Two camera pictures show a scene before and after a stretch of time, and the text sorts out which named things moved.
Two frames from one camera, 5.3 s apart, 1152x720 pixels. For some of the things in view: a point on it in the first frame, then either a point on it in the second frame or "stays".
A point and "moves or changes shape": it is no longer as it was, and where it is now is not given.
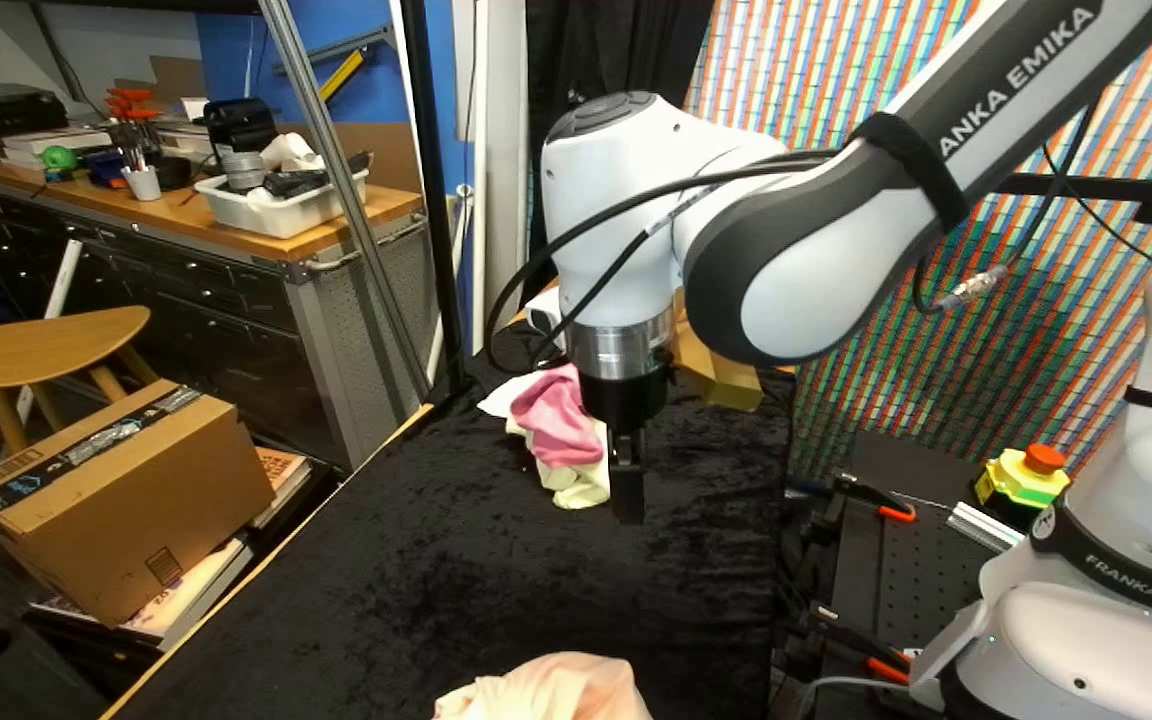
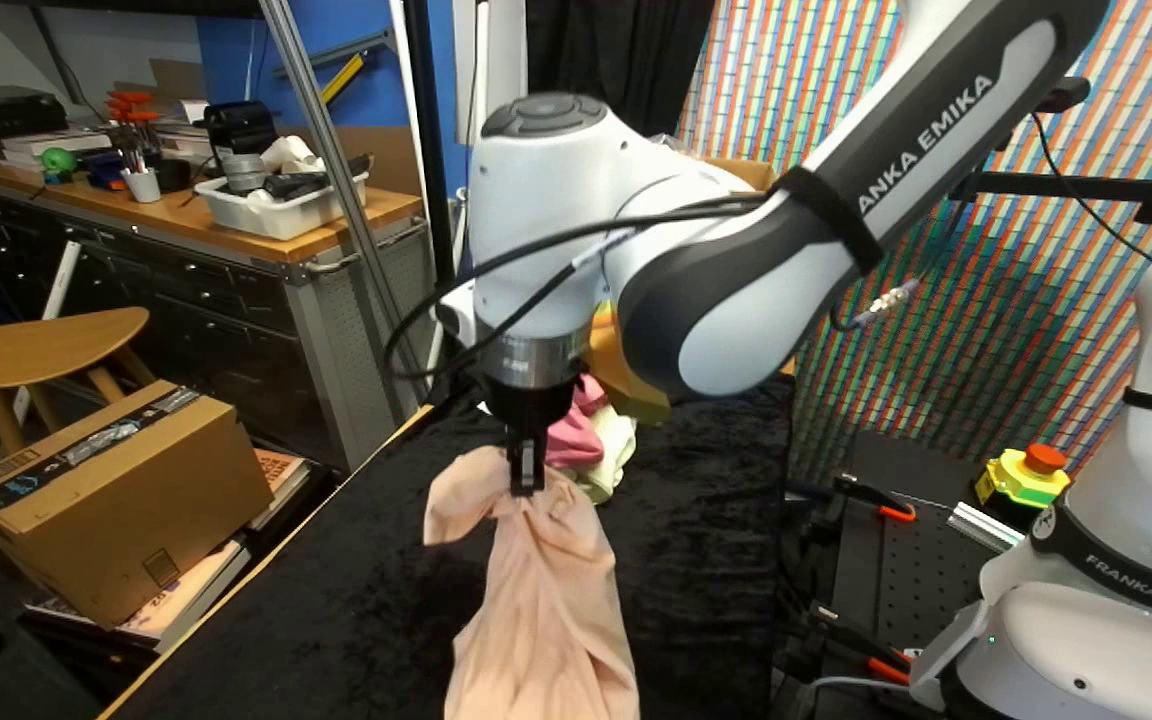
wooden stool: (36, 351) stays
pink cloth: (551, 405) stays
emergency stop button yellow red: (1025, 473) stays
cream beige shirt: (553, 684) moves or changes shape
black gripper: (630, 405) → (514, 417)
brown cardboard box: (121, 506) stays
